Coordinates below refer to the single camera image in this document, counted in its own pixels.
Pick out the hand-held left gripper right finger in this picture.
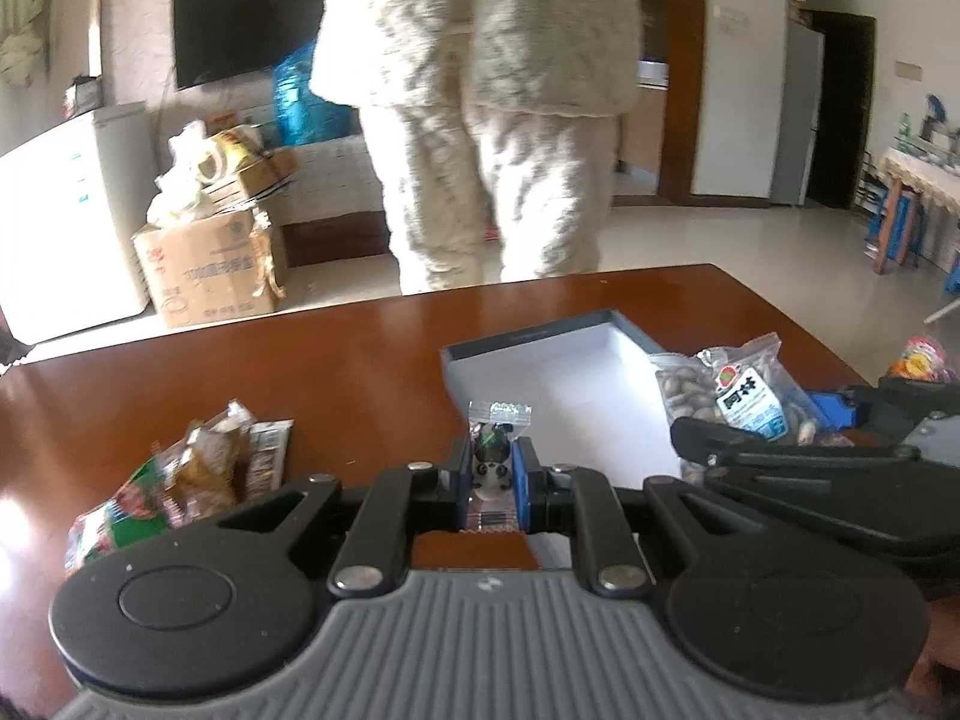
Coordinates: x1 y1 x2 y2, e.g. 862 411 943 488
514 436 745 601

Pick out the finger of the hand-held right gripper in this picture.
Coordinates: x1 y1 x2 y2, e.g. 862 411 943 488
810 373 960 434
670 416 925 470

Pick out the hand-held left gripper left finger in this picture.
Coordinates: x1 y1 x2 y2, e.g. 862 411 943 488
214 437 473 601

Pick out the clear panda candy packet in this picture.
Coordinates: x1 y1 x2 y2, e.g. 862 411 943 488
466 399 535 533

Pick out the clear bag of nuts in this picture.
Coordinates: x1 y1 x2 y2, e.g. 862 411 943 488
649 334 835 448

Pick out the grey-blue cardboard box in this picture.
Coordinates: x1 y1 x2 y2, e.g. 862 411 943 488
439 307 687 569

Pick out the black striped snack packet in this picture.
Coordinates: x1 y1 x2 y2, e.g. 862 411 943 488
244 420 296 500

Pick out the golden brown snack packet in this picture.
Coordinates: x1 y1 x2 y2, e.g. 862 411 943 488
161 427 253 527

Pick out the green snack packet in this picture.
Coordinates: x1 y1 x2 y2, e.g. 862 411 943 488
64 457 197 572

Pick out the colourful candy packet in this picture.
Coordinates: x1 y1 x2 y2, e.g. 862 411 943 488
885 335 959 385

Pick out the blue stool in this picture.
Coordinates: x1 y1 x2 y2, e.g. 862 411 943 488
870 187 926 275

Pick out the side table with cloth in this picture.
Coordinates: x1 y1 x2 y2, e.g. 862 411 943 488
879 144 960 272

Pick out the dark wooden low cabinet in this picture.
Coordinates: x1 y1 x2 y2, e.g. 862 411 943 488
281 210 393 269

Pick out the tall grey refrigerator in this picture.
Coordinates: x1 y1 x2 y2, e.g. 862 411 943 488
769 19 827 208

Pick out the wooden kitchen counter cabinet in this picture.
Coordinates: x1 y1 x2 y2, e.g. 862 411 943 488
619 60 671 174

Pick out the white patterned cabinet cloth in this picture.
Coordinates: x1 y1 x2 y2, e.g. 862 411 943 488
289 131 388 223

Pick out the large cardboard box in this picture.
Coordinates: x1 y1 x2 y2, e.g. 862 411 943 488
133 206 290 330

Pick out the small flat cardboard box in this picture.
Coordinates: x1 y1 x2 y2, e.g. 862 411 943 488
202 146 299 215

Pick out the cream yellow packaged roll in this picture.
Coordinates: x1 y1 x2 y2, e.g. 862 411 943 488
199 127 263 185

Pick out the white crumpled plastic bag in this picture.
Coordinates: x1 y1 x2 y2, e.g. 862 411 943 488
146 120 226 230

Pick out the blue plastic bag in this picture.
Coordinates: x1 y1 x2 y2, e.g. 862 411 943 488
271 41 362 148

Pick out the small white fridge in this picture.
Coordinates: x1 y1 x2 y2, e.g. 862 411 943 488
0 101 163 346

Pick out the small dark framed object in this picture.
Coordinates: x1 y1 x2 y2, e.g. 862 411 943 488
64 75 103 118

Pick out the cream tied curtain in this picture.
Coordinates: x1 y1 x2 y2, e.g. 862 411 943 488
0 0 58 88

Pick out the brown wooden door frame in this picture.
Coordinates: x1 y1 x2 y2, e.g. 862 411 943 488
658 0 707 200

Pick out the black wall television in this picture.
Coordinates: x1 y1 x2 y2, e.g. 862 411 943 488
171 0 332 92

